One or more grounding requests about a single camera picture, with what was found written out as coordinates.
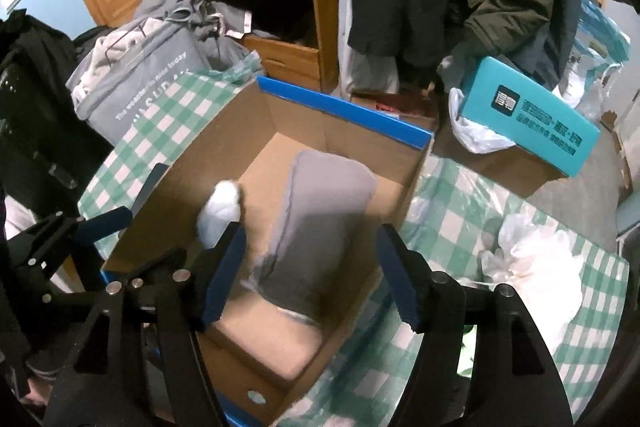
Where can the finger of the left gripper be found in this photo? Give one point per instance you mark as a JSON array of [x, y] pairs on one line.
[[104, 225], [148, 186]]

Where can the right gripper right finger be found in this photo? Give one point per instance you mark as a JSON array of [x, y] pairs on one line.
[[433, 304]]

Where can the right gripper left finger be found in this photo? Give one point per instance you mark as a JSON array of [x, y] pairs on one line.
[[186, 308]]

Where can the white sock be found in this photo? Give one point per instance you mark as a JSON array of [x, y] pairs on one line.
[[220, 209]]

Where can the white mesh bath pouf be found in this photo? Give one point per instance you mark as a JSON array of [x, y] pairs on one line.
[[537, 261]]

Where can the grey towel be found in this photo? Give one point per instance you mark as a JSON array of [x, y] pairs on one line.
[[322, 208]]

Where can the person's left hand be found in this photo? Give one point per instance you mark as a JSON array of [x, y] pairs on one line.
[[39, 392]]

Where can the green checkered tablecloth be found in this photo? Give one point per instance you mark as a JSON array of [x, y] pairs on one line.
[[453, 215]]

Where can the grey laundry bag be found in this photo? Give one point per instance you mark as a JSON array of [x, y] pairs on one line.
[[128, 69]]

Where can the brown cardboard box on floor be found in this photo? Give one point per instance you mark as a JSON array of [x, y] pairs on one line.
[[517, 170]]

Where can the white plastic bag under box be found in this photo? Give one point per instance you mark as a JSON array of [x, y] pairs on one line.
[[475, 138]]

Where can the teal shoe box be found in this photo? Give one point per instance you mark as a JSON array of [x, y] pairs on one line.
[[507, 102]]

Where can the blue white plastic bag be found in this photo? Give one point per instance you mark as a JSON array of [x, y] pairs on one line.
[[599, 52]]

